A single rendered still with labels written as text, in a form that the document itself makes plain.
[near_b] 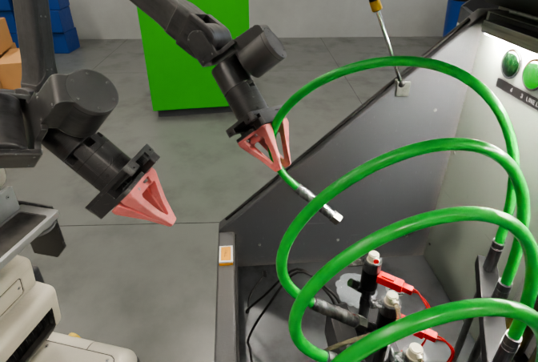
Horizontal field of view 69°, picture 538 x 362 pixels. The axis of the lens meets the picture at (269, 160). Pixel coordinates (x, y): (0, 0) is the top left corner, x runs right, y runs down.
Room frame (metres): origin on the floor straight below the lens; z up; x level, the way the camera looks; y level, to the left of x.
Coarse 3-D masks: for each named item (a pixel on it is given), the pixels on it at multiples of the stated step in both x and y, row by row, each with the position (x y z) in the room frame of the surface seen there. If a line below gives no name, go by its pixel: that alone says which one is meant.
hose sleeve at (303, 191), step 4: (300, 184) 0.57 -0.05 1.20; (300, 188) 0.56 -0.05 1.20; (304, 188) 0.57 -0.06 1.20; (296, 192) 0.56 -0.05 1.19; (300, 192) 0.56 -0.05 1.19; (304, 192) 0.56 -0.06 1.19; (308, 192) 0.56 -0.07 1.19; (300, 196) 0.56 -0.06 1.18; (304, 196) 0.56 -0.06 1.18; (308, 196) 0.56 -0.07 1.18; (312, 196) 0.56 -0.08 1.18; (308, 200) 0.56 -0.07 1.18; (324, 208) 0.55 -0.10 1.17; (328, 208) 0.55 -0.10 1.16; (324, 212) 0.55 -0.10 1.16; (328, 212) 0.55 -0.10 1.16; (332, 212) 0.55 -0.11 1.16; (328, 216) 0.54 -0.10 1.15; (332, 216) 0.54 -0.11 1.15
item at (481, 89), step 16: (352, 64) 0.55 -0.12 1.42; (368, 64) 0.54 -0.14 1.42; (384, 64) 0.53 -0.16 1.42; (400, 64) 0.52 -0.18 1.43; (416, 64) 0.52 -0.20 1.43; (432, 64) 0.51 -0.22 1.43; (448, 64) 0.51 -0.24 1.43; (320, 80) 0.56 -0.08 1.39; (464, 80) 0.50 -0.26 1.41; (304, 96) 0.57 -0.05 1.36; (480, 96) 0.50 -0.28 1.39; (496, 112) 0.48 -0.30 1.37; (512, 128) 0.48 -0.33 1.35; (512, 144) 0.47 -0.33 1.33; (272, 160) 0.58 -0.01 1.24; (288, 176) 0.57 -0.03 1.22; (512, 192) 0.47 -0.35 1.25; (512, 208) 0.47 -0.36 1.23; (496, 240) 0.47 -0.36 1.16
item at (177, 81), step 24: (192, 0) 3.59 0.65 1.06; (216, 0) 3.62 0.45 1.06; (240, 0) 3.66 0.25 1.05; (144, 24) 3.51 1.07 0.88; (240, 24) 3.66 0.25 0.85; (144, 48) 3.51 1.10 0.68; (168, 48) 3.54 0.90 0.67; (168, 72) 3.54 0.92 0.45; (192, 72) 3.58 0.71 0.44; (168, 96) 3.53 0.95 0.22; (192, 96) 3.57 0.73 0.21; (216, 96) 3.61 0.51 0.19
